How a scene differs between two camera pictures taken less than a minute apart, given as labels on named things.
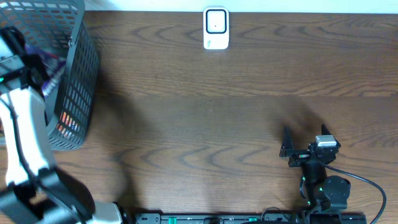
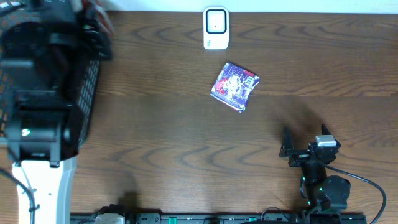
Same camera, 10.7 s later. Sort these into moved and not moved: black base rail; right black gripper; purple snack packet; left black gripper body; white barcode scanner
Moved: purple snack packet; left black gripper body
Not moved: right black gripper; white barcode scanner; black base rail
